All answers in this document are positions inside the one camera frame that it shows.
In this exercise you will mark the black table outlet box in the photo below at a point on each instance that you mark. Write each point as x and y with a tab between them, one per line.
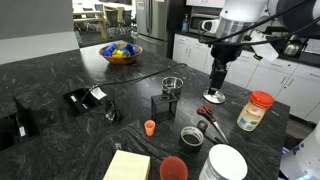
84	100

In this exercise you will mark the black tape roll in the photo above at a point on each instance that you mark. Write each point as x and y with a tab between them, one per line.
191	139

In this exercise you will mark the wooden bowl of toys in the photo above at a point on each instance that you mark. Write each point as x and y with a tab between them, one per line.
121	53

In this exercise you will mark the steel kettle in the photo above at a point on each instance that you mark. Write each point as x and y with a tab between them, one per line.
292	48

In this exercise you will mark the black mesh stand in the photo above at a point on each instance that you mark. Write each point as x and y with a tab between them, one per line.
163	107

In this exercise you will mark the small orange cup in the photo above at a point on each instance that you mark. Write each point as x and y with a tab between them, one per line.
149	127

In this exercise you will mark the red plastic cup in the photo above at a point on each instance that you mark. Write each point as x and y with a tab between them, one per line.
173	168

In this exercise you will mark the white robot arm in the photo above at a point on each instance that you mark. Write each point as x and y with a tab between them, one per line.
236	25

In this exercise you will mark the small round dark cap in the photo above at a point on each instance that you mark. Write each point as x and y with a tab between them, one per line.
202	125

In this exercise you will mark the small steel pot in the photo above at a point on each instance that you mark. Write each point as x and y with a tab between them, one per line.
172	85

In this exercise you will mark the white lidded canister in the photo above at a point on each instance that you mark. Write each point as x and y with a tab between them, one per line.
224	163

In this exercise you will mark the orange handled scissors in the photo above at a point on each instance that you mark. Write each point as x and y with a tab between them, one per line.
207	112

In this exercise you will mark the stainless steel refrigerator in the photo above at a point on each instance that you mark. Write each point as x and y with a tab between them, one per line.
152	17

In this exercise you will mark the wooden dining table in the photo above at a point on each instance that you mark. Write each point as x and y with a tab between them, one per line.
94	16

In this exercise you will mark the blue soap bottle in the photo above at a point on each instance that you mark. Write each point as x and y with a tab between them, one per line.
185	24

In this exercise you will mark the round steel lid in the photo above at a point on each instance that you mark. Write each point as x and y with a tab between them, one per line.
216	98

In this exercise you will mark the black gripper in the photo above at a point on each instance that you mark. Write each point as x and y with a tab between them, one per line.
217	76

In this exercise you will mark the white kitchen cabinets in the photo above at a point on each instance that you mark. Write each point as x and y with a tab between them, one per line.
288	81

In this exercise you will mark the red lidded creamer bottle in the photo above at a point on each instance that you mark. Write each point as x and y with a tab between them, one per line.
253	112

